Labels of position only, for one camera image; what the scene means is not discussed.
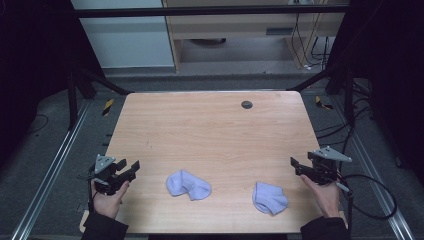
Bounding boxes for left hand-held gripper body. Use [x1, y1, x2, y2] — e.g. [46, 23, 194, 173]
[88, 153, 130, 197]

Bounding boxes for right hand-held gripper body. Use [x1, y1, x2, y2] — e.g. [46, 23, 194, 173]
[307, 145, 353, 186]

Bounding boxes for light blue sock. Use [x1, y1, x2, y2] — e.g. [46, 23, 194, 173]
[251, 181, 289, 216]
[165, 169, 213, 202]

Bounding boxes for person's left hand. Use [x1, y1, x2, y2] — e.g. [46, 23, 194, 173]
[90, 179, 131, 220]

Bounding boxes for person's right hand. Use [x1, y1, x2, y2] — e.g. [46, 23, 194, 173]
[299, 173, 342, 220]

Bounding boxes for yellow black tape strip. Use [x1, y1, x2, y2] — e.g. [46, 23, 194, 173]
[314, 95, 334, 111]
[101, 98, 115, 117]

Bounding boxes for black metal stand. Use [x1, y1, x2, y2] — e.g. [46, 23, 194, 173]
[65, 64, 134, 132]
[285, 64, 357, 127]

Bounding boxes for black curtain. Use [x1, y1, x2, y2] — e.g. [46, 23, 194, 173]
[328, 0, 424, 186]
[0, 0, 104, 168]

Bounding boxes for white cabinet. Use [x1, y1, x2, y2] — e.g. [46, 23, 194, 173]
[70, 0, 176, 70]

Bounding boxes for light wooden desk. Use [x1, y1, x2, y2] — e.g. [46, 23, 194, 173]
[161, 0, 350, 73]

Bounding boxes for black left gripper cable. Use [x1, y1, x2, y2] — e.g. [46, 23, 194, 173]
[77, 171, 98, 214]

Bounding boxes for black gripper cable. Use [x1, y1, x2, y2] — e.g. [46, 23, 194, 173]
[77, 171, 98, 214]
[334, 124, 398, 231]

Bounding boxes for black floor cables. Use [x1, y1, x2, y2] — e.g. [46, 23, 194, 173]
[314, 78, 376, 148]

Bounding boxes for aluminium floor rail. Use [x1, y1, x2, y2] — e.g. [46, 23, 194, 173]
[331, 95, 416, 240]
[9, 99, 92, 240]

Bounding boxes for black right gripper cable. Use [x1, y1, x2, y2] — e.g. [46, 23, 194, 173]
[334, 124, 398, 231]

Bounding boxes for thin black floor cable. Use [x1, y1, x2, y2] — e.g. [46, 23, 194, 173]
[28, 113, 50, 135]

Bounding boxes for hanging black cables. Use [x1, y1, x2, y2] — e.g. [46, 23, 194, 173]
[290, 12, 332, 71]

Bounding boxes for black horizontal frame bar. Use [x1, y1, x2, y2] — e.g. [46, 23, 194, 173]
[73, 5, 350, 19]

